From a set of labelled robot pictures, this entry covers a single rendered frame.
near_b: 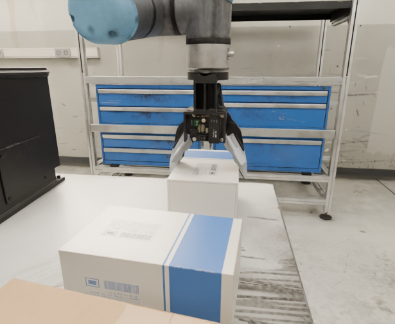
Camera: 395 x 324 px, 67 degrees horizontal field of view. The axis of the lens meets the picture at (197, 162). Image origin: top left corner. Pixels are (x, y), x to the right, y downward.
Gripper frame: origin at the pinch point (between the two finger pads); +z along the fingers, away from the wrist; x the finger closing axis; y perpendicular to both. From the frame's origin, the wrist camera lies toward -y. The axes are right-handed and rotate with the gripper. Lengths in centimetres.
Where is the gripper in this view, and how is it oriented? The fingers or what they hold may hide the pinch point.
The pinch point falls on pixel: (208, 175)
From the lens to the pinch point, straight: 60.3
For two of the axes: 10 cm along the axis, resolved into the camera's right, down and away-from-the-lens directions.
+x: 9.9, 0.4, -1.3
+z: 0.0, 9.5, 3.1
